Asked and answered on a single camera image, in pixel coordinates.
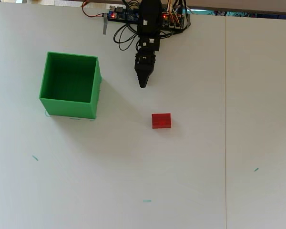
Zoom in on green square bin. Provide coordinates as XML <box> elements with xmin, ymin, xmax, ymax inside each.
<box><xmin>39</xmin><ymin>51</ymin><xmax>103</xmax><ymax>120</ymax></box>

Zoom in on coloured jumper wires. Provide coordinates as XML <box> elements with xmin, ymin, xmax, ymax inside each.
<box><xmin>166</xmin><ymin>0</ymin><xmax>184</xmax><ymax>24</ymax></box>

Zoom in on blue circuit board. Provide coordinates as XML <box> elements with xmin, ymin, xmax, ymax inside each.
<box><xmin>108</xmin><ymin>6</ymin><xmax>141</xmax><ymax>22</ymax></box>

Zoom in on red block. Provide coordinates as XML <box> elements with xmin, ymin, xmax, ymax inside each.
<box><xmin>152</xmin><ymin>113</ymin><xmax>172</xmax><ymax>129</ymax></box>

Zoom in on circuit board with jumper wires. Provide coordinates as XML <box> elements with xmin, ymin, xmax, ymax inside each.
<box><xmin>161</xmin><ymin>8</ymin><xmax>185</xmax><ymax>30</ymax></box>

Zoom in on thick black power cable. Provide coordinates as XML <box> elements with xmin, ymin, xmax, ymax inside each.
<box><xmin>181</xmin><ymin>0</ymin><xmax>192</xmax><ymax>31</ymax></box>

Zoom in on grey tape strip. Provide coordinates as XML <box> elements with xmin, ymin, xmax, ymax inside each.
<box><xmin>102</xmin><ymin>13</ymin><xmax>109</xmax><ymax>35</ymax></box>

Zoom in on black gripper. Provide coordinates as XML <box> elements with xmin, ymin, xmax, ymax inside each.
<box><xmin>134</xmin><ymin>35</ymin><xmax>161</xmax><ymax>89</ymax></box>

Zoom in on thin red cable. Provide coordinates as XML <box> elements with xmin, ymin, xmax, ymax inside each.
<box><xmin>82</xmin><ymin>0</ymin><xmax>105</xmax><ymax>19</ymax></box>

